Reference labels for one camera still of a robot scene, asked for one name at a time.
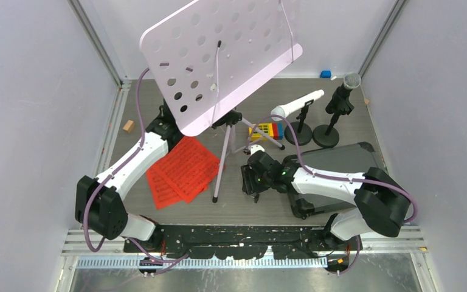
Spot red sheet music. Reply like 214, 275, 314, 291
146, 169, 209, 209
149, 137, 220, 200

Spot white music stand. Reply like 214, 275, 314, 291
139, 0, 303, 204

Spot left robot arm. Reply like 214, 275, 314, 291
75, 104, 183, 252

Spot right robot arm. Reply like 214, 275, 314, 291
241, 150, 416, 250

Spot yellow red blue toy block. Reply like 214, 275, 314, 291
249, 123, 285, 142

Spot left black mic stand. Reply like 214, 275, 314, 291
284, 100, 314, 146

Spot black mic stand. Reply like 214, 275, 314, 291
284, 100, 314, 146
313, 113, 340, 148

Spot white toy microphone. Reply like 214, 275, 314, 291
271, 89, 325, 121

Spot right black mic stand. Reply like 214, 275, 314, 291
313, 113, 340, 148

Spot black carrying case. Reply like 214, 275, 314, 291
288, 142, 387, 220

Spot black silver microphone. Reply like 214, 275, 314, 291
325, 72, 361, 115

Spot small blue block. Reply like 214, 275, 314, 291
320, 70, 332, 78

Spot tan wooden block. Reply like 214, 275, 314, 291
122, 120, 135, 133

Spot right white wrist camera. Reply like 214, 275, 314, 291
243, 144, 265, 156

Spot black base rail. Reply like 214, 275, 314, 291
62, 223, 427, 270

